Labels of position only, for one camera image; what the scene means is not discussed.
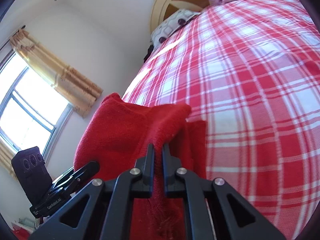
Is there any black camera box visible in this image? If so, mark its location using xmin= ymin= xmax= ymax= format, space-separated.
xmin=11 ymin=146 xmax=53 ymax=205

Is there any red white plaid bedspread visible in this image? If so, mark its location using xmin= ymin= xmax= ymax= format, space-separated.
xmin=123 ymin=0 xmax=319 ymax=239

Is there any red knitted sweater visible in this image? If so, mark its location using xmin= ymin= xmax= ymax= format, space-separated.
xmin=74 ymin=93 xmax=207 ymax=239

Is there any yellow left window curtain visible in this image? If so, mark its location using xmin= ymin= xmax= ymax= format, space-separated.
xmin=9 ymin=29 xmax=103 ymax=118

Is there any dark object beside bed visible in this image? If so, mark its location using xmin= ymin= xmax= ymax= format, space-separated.
xmin=144 ymin=44 xmax=154 ymax=62

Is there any grey patterned pillow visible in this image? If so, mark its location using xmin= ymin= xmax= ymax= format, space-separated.
xmin=151 ymin=9 xmax=200 ymax=49

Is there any left window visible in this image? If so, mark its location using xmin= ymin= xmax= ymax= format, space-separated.
xmin=1 ymin=51 xmax=72 ymax=157

